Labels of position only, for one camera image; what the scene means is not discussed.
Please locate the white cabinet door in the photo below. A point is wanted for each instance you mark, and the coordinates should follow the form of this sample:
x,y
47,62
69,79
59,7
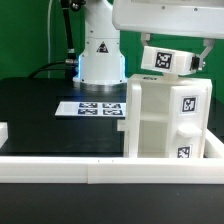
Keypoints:
x,y
187,124
131,124

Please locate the white cabinet top block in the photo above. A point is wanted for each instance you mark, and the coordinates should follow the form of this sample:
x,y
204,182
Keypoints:
x,y
168,61

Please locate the white U-shaped fence frame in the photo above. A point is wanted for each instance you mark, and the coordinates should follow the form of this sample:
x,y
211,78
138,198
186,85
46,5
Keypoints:
x,y
209,170

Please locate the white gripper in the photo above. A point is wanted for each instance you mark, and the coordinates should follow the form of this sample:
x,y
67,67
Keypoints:
x,y
193,18

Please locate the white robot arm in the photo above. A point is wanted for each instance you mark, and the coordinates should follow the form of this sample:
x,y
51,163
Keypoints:
x,y
102,64

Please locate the white cabinet body box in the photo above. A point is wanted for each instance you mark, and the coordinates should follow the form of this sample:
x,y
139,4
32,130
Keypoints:
x,y
155,111

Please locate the white fiducial marker sheet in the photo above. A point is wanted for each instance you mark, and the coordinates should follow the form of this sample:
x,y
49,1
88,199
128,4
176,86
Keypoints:
x,y
91,109

